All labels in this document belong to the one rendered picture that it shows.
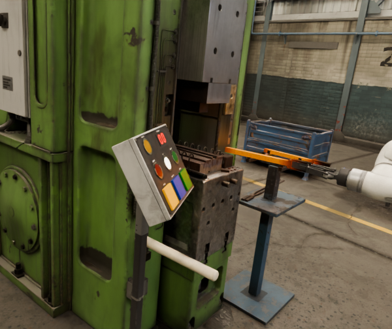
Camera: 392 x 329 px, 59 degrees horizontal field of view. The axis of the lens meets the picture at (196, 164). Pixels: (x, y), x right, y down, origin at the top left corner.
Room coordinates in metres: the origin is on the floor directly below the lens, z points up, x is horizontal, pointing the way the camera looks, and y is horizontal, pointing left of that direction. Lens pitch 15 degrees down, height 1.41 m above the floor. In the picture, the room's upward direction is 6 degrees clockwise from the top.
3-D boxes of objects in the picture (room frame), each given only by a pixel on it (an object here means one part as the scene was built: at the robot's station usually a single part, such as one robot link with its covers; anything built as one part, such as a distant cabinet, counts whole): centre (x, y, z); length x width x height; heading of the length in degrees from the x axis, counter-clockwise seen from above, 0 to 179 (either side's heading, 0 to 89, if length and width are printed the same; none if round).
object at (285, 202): (2.01, -0.48, 0.69); 0.40 x 0.30 x 0.02; 141
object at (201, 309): (1.86, 0.07, 0.23); 0.55 x 0.37 x 0.47; 54
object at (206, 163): (1.81, 0.09, 0.96); 0.42 x 0.20 x 0.09; 54
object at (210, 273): (1.35, 0.05, 0.62); 0.44 x 0.05 x 0.05; 54
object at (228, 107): (2.02, -0.15, 1.27); 0.09 x 0.02 x 0.17; 144
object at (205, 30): (1.84, 0.07, 1.56); 0.42 x 0.39 x 0.40; 54
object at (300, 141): (5.58, -1.44, 0.36); 1.20 x 0.80 x 0.72; 50
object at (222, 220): (1.86, 0.07, 0.69); 0.56 x 0.38 x 0.45; 54
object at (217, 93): (1.81, 0.09, 1.32); 0.42 x 0.20 x 0.10; 54
